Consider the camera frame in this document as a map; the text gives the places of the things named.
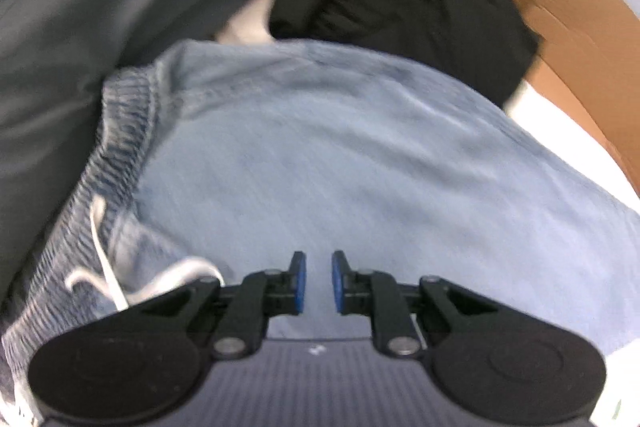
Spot black garment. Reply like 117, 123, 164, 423
267, 0, 543, 108

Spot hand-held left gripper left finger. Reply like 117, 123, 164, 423
142, 251, 307, 360

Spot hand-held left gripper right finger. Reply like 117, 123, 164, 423
331, 249, 501, 358

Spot light blue denim pants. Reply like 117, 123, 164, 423
0, 39, 640, 427

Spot long low cardboard sheet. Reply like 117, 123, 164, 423
475, 0, 640, 198

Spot cream bear printed blanket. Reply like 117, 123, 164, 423
215, 0, 640, 427

